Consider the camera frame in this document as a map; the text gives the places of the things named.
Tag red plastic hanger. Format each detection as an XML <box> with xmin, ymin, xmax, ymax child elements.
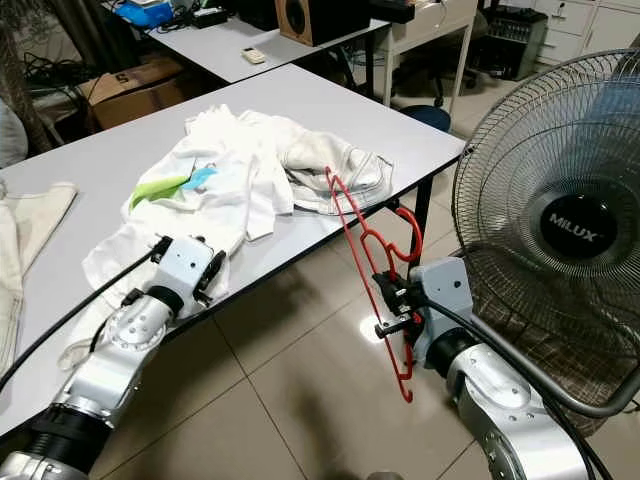
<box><xmin>325</xmin><ymin>165</ymin><xmax>423</xmax><ymax>403</ymax></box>

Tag white printed T-shirt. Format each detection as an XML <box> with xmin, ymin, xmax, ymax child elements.
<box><xmin>60</xmin><ymin>103</ymin><xmax>306</xmax><ymax>366</ymax></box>

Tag black table leg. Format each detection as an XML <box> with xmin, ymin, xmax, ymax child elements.
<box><xmin>410</xmin><ymin>175</ymin><xmax>436</xmax><ymax>266</ymax></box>

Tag cream jeans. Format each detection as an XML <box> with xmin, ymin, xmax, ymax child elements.
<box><xmin>245</xmin><ymin>110</ymin><xmax>394</xmax><ymax>216</ymax></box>

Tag blue round stool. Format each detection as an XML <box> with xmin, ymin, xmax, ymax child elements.
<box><xmin>400</xmin><ymin>105</ymin><xmax>451</xmax><ymax>133</ymax></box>

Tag beige jacket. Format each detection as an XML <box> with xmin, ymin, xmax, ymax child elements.
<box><xmin>0</xmin><ymin>180</ymin><xmax>79</xmax><ymax>376</ymax></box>

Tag black standing fan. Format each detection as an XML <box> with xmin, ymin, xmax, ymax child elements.
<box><xmin>452</xmin><ymin>48</ymin><xmax>640</xmax><ymax>436</ymax></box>

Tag cardboard box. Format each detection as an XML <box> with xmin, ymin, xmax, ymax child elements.
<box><xmin>78</xmin><ymin>62</ymin><xmax>191</xmax><ymax>131</ymax></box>

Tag grey pillow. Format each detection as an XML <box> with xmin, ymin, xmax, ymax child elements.
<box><xmin>0</xmin><ymin>95</ymin><xmax>29</xmax><ymax>171</ymax></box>

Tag black power strip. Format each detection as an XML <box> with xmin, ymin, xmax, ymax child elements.
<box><xmin>185</xmin><ymin>8</ymin><xmax>229</xmax><ymax>28</ymax></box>

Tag beige desk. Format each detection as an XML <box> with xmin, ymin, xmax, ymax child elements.
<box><xmin>370</xmin><ymin>0</ymin><xmax>481</xmax><ymax>111</ymax></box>

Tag blue box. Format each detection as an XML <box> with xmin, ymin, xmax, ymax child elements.
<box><xmin>112</xmin><ymin>0</ymin><xmax>173</xmax><ymax>29</ymax></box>

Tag black audio mixer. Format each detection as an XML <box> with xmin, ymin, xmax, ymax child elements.
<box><xmin>475</xmin><ymin>8</ymin><xmax>549</xmax><ymax>81</ymax></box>

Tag wooden speaker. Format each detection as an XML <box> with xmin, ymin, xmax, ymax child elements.
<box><xmin>275</xmin><ymin>0</ymin><xmax>371</xmax><ymax>46</ymax></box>

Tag brown patterned curtain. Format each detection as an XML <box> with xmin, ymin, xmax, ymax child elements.
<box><xmin>0</xmin><ymin>30</ymin><xmax>51</xmax><ymax>151</ymax></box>

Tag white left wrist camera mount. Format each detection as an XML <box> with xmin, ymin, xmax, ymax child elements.
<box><xmin>155</xmin><ymin>237</ymin><xmax>216</xmax><ymax>301</ymax></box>

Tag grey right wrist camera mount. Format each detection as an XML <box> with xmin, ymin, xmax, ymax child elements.
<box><xmin>410</xmin><ymin>257</ymin><xmax>473</xmax><ymax>351</ymax></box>

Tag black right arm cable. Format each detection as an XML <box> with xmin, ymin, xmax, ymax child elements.
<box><xmin>425</xmin><ymin>298</ymin><xmax>640</xmax><ymax>480</ymax></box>

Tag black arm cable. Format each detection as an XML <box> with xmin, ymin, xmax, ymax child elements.
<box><xmin>425</xmin><ymin>298</ymin><xmax>640</xmax><ymax>480</ymax></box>
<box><xmin>0</xmin><ymin>240</ymin><xmax>171</xmax><ymax>391</ymax></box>

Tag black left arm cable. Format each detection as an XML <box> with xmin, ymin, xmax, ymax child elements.
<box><xmin>0</xmin><ymin>240</ymin><xmax>171</xmax><ymax>391</ymax></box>

